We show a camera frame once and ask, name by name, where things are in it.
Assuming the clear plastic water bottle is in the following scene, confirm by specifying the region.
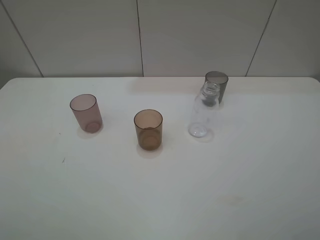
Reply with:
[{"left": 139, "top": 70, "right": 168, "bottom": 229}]
[{"left": 188, "top": 81, "right": 220, "bottom": 138}]

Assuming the brown translucent plastic cup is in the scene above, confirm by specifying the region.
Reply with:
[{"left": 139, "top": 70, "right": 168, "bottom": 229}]
[{"left": 133, "top": 109, "right": 163, "bottom": 151}]

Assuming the grey translucent plastic cup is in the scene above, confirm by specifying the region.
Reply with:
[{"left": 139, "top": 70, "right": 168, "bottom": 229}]
[{"left": 204, "top": 71, "right": 229, "bottom": 103}]

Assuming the pink translucent plastic cup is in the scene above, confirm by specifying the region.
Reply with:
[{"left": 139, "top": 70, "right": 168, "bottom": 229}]
[{"left": 69, "top": 94, "right": 103, "bottom": 134}]

